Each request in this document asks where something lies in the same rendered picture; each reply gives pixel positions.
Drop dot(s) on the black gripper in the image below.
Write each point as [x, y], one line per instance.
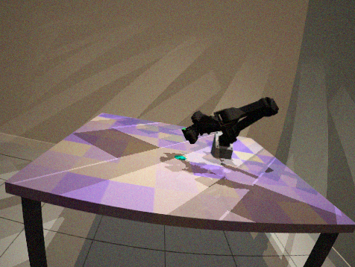
[192, 133]

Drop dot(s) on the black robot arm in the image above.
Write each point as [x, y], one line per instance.
[230, 124]

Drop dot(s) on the cyan circle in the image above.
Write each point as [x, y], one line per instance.
[180, 157]

